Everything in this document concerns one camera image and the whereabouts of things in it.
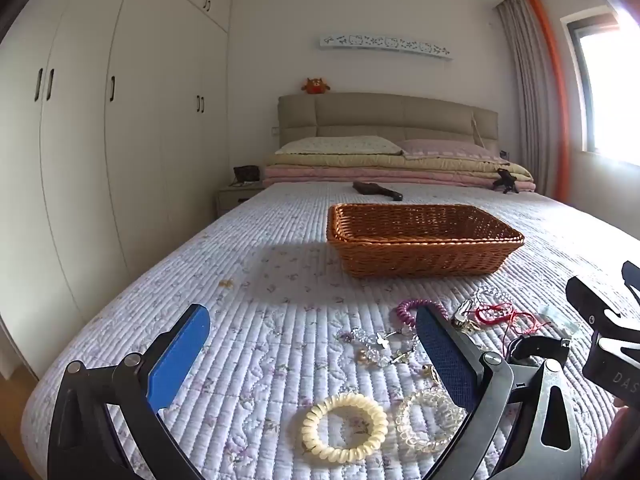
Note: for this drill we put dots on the gold earring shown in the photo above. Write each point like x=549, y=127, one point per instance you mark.
x=428, y=373

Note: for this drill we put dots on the floral quilted bedspread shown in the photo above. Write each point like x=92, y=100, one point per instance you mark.
x=270, y=320

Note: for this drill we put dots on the white wall decor strip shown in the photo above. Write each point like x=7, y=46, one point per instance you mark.
x=385, y=45

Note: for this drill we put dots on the brown wicker basket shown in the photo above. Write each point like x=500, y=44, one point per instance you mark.
x=425, y=245

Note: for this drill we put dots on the window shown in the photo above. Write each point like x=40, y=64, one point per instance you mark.
x=607, y=90

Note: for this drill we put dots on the black tripod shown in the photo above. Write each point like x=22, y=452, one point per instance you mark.
x=503, y=181

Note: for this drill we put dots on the clear plastic bag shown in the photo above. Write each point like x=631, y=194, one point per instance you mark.
x=561, y=324

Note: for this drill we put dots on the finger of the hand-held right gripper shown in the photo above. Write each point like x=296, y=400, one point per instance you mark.
x=590, y=302
x=632, y=282

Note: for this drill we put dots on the silver hair clip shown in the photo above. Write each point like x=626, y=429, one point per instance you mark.
x=462, y=312

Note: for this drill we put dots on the folded blankets stack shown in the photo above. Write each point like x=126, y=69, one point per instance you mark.
x=380, y=177

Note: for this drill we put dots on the nightstand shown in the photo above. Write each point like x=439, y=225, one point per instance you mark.
x=235, y=200

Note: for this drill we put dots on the orange curtain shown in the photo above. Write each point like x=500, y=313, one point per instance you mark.
x=552, y=90

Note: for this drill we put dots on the black object on bed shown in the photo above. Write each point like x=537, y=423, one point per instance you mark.
x=375, y=189

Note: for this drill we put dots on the person's right hand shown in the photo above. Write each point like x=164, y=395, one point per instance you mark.
x=620, y=442

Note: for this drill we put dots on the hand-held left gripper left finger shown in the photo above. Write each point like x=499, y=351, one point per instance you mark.
x=180, y=355

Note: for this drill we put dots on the grey curtain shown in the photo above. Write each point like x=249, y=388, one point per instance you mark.
x=522, y=90

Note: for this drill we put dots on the black wrist watch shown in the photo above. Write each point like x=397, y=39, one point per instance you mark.
x=542, y=346

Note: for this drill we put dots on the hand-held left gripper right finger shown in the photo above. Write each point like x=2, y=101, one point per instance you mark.
x=447, y=360

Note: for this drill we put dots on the orange plush toy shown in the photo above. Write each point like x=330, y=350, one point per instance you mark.
x=315, y=86

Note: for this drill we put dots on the white wardrobe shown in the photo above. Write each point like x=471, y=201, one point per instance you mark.
x=135, y=160

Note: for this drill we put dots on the beige padded headboard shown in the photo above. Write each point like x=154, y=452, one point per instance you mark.
x=390, y=115

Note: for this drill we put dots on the pink pillow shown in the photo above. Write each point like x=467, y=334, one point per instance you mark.
x=445, y=149

